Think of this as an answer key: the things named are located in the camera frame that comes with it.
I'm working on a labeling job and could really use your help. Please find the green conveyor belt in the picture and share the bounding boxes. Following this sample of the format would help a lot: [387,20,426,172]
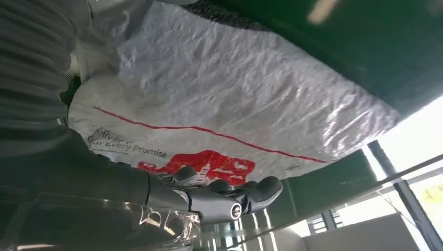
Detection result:
[60,0,443,230]

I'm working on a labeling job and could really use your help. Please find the white cabinet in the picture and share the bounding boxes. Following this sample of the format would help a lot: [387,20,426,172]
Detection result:
[302,213,422,251]

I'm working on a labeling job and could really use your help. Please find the dark metal post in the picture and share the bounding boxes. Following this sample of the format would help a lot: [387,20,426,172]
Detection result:
[367,140,443,251]

